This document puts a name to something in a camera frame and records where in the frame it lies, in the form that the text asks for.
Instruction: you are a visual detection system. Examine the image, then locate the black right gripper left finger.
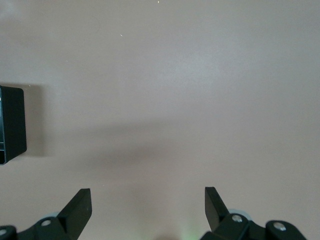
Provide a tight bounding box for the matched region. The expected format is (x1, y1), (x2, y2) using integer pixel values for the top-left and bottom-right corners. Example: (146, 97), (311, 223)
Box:
(0, 188), (93, 240)

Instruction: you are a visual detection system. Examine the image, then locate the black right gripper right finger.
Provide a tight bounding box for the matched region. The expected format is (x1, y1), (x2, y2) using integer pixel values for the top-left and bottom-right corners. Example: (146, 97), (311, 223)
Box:
(199, 186), (310, 240)

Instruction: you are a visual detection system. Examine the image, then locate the black plastic box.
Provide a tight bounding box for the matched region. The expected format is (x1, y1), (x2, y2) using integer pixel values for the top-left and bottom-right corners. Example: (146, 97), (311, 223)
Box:
(0, 84), (28, 167)

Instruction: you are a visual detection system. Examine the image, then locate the brown table mat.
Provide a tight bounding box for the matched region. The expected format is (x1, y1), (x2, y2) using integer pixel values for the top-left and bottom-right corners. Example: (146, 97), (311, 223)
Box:
(0, 0), (320, 240)

